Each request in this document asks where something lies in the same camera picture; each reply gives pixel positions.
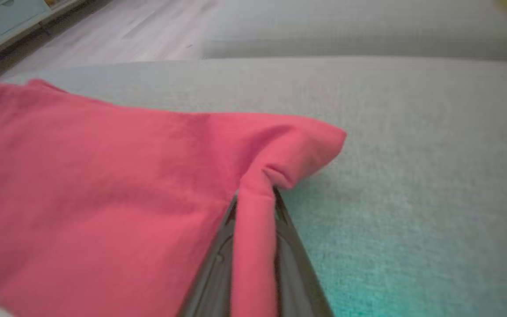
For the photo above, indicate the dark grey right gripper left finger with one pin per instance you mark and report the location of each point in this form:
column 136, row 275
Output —
column 214, row 273

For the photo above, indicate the red jersey with white sleeves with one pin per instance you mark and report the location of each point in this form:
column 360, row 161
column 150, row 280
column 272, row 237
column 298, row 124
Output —
column 104, row 185

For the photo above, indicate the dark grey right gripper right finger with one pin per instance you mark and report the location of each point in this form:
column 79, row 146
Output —
column 297, row 273

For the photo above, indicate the white and teal shelf unit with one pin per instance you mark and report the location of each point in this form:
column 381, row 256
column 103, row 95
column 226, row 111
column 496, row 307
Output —
column 2, row 22

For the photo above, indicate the light grey sofa back cushion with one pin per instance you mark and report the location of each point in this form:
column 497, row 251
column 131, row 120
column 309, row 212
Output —
column 359, row 26

